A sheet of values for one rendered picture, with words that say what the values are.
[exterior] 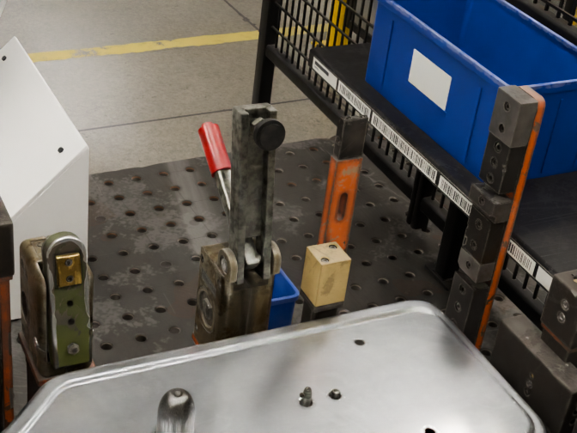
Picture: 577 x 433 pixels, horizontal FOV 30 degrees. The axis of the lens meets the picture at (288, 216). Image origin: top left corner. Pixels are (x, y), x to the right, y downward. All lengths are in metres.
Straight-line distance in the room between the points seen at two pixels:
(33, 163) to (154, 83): 2.33
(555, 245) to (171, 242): 0.69
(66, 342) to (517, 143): 0.50
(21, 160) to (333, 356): 0.62
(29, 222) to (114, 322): 0.19
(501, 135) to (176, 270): 0.66
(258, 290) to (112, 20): 3.27
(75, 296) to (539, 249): 0.51
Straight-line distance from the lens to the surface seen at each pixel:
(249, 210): 1.02
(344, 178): 1.05
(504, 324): 1.13
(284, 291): 1.50
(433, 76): 1.36
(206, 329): 1.10
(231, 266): 1.02
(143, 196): 1.81
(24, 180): 1.47
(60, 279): 0.98
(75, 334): 1.02
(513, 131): 1.13
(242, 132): 0.97
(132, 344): 1.50
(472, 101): 1.30
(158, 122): 3.53
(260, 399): 0.98
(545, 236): 1.23
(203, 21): 4.32
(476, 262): 1.22
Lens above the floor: 1.66
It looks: 32 degrees down
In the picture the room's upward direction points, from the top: 8 degrees clockwise
